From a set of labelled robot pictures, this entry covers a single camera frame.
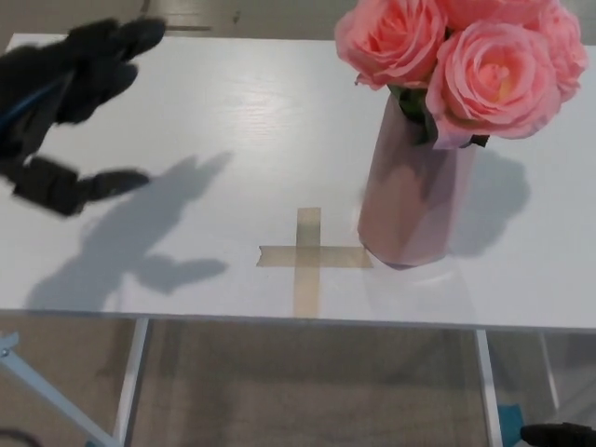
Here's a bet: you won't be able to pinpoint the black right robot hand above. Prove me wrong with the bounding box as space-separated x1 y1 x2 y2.
519 422 596 447

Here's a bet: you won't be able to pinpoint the pink rose bouquet green stems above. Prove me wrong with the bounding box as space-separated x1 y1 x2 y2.
334 0 590 150

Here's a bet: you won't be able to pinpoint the pink faceted ceramic vase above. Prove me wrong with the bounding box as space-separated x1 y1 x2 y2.
357 95 479 270

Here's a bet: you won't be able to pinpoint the teal floor marker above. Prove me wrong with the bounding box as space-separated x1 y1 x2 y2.
497 403 525 447

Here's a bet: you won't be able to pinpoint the white table leg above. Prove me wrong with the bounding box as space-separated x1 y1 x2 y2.
474 329 503 447
539 332 560 406
114 318 150 443

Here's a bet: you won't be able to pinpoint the short beige tape strip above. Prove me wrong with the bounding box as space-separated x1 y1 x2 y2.
256 245 373 270

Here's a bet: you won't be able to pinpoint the light blue metal bar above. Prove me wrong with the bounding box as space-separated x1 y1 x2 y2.
0 331 117 447

